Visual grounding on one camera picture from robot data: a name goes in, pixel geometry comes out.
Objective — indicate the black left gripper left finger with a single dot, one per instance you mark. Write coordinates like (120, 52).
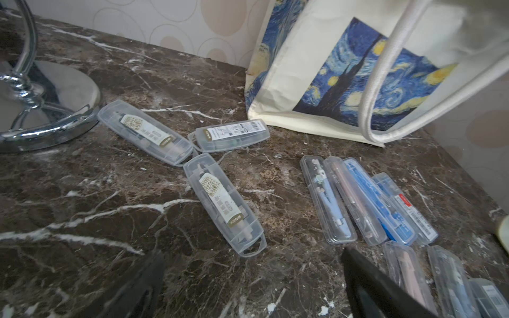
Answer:
(135, 294)

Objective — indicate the pink compass case upper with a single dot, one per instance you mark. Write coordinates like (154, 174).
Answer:
(362, 212)

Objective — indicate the clear compass case right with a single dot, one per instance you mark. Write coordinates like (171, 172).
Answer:
(490, 301)

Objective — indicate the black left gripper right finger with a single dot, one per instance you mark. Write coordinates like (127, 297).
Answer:
(371, 293)

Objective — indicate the cream canvas tote bag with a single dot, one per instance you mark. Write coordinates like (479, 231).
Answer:
(372, 71)

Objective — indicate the clear case near rack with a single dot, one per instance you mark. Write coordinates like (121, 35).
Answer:
(146, 133)

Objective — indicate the red label clear case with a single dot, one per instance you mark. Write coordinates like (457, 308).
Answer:
(425, 233)

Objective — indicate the pink compass clear case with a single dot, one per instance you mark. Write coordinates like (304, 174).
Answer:
(405, 270)

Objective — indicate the blue compass clear case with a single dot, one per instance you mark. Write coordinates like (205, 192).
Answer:
(393, 222)

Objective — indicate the light blue compass case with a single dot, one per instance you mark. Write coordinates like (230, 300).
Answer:
(333, 217)

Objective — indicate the gold label clear case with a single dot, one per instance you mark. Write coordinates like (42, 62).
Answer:
(226, 207)

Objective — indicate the long barcode clear case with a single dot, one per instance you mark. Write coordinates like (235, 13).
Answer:
(228, 137)

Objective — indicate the chrome wire cup rack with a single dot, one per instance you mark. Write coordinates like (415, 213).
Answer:
(43, 104)

